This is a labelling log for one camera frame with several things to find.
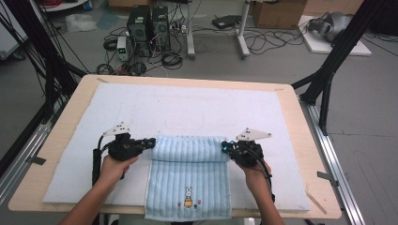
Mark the flat black device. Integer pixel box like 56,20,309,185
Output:
211,14,242,30

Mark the brown cardboard box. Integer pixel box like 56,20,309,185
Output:
252,0,308,30

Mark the tangle of black floor cables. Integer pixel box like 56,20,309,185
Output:
243,27,309,56

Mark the black computer tower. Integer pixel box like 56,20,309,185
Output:
127,5,153,58
151,6,172,53

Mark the small white power supply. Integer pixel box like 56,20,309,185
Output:
115,36,129,62

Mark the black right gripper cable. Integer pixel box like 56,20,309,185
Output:
248,146,277,203

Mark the person's left hand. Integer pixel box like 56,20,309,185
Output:
99,154,139,188

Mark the coiled black cable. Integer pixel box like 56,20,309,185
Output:
161,51,185,70

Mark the grey headset device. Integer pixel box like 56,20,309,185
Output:
307,11,354,43

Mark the clear plastic bag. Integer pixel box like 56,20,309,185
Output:
65,13,99,34

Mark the light blue striped towel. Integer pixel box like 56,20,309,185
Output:
144,134,233,222

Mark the person's right hand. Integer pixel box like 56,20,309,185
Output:
237,160,272,196

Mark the wooden desk with white legs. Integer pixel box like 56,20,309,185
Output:
175,0,252,60

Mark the white foam mat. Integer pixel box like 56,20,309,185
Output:
42,82,311,212

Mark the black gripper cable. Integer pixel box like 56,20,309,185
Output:
91,132,118,187
248,146,277,203

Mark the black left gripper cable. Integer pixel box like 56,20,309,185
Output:
91,132,118,187

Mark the aluminium rail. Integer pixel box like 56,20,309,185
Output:
299,97,367,225
0,120,53,205

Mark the white floor board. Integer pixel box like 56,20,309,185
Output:
297,14,374,57

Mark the black metal frame stand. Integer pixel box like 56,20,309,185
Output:
0,0,89,126
290,0,390,136

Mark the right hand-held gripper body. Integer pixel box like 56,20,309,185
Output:
229,127,272,168

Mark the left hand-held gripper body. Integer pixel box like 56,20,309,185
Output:
102,121,148,162

